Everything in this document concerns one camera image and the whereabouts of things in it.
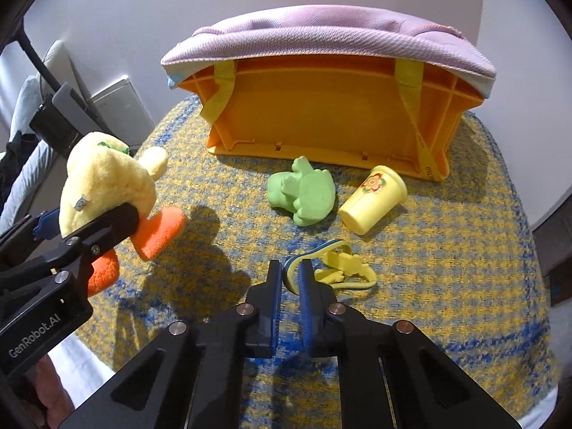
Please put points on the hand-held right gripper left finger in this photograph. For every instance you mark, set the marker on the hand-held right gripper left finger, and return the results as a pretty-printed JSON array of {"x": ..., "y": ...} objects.
[{"x": 273, "y": 304}]

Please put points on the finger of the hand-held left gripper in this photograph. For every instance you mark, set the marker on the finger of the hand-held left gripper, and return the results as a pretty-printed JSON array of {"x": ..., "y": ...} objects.
[
  {"x": 111, "y": 228},
  {"x": 42, "y": 225}
]

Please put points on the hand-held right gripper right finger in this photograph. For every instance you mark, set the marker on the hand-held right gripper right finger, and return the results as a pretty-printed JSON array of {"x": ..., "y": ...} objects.
[{"x": 307, "y": 304}]

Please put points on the yellow duck plush orange feet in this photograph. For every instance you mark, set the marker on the yellow duck plush orange feet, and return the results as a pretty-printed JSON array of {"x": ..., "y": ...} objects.
[{"x": 107, "y": 178}]

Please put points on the orange plastic crate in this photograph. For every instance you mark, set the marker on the orange plastic crate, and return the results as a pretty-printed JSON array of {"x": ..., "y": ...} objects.
[{"x": 321, "y": 111}]

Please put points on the person's left hand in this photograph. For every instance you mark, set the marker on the person's left hand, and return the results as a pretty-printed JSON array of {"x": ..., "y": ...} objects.
[{"x": 51, "y": 388}]

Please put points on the white bed sheet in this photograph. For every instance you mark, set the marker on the white bed sheet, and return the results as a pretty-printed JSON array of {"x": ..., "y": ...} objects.
[{"x": 76, "y": 357}]

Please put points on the green frog toy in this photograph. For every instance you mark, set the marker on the green frog toy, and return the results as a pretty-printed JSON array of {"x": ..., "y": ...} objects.
[{"x": 308, "y": 192}]

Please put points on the black stand pole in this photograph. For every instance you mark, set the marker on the black stand pole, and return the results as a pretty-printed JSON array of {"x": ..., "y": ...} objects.
[{"x": 53, "y": 111}]

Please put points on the light blue cloth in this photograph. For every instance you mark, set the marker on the light blue cloth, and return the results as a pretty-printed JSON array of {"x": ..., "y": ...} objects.
[{"x": 27, "y": 111}]

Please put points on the yellow flower print cup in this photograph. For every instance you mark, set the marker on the yellow flower print cup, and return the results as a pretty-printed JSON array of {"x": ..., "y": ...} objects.
[{"x": 371, "y": 201}]

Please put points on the yellow blue checked blanket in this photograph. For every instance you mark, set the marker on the yellow blue checked blanket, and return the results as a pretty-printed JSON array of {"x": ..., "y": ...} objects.
[{"x": 447, "y": 286}]

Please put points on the beige cushion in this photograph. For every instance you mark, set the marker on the beige cushion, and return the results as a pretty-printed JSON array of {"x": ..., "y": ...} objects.
[{"x": 58, "y": 62}]

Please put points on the dark wooden cabinet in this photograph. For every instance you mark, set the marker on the dark wooden cabinet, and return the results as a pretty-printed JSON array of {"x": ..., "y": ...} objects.
[{"x": 554, "y": 254}]

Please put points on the white wall panel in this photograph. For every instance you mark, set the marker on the white wall panel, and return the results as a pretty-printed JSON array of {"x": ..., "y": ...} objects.
[{"x": 120, "y": 111}]

